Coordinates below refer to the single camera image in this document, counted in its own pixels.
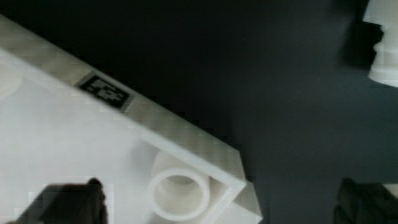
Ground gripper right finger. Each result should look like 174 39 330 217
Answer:
332 178 398 224

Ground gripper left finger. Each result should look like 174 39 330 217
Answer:
12 178 108 224

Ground white table leg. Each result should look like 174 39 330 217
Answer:
362 0 398 88

